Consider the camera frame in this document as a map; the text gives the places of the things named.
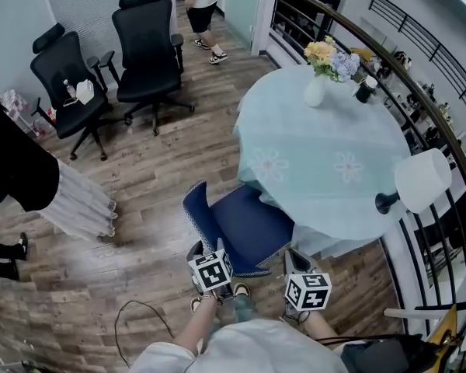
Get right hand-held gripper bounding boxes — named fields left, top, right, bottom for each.
left=283, top=248, right=333, bottom=312

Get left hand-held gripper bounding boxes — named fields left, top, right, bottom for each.
left=186, top=237, right=234, bottom=303

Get blue upholstered chair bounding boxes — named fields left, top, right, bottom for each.
left=182, top=180, right=296, bottom=278

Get person's right forearm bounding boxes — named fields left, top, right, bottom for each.
left=302, top=311, right=345, bottom=351

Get person's left forearm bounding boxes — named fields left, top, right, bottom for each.
left=172, top=299, right=218, bottom=359

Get round table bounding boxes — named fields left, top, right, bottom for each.
left=232, top=64, right=412, bottom=258

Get low black office chair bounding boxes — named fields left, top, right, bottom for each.
left=30, top=22, right=133, bottom=162

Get tall black office chair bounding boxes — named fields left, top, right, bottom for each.
left=99, top=0, right=196, bottom=138

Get person's grey jeans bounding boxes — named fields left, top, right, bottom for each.
left=217, top=295, right=257, bottom=326

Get person's white shirt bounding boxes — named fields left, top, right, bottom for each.
left=130, top=319, right=349, bottom=373

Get light blue floral tablecloth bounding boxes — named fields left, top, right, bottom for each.
left=232, top=64, right=412, bottom=258

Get black bag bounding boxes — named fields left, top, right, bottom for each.
left=339, top=334, right=438, bottom=373

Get wooden desk white legs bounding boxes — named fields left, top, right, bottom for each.
left=384, top=304, right=466, bottom=361

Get white shade black table lamp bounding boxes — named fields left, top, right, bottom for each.
left=374, top=148, right=453, bottom=215

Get white vase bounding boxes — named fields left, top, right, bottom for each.
left=303, top=74, right=326, bottom=107

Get white tissue box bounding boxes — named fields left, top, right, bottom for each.
left=75, top=79, right=96, bottom=106

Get black cup with white lid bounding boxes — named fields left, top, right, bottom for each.
left=355, top=75, right=379, bottom=103

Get clear plastic bottle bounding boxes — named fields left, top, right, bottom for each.
left=62, top=78, right=78, bottom=101

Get yellow and blue flower bouquet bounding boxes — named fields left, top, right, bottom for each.
left=303, top=35, right=361, bottom=84

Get white rack of pink boxes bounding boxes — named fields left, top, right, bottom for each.
left=0, top=89, right=59, bottom=139

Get frosted glass door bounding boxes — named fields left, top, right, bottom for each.
left=221, top=0, right=265, bottom=52

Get black floor cable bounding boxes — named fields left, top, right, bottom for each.
left=113, top=300, right=176, bottom=373

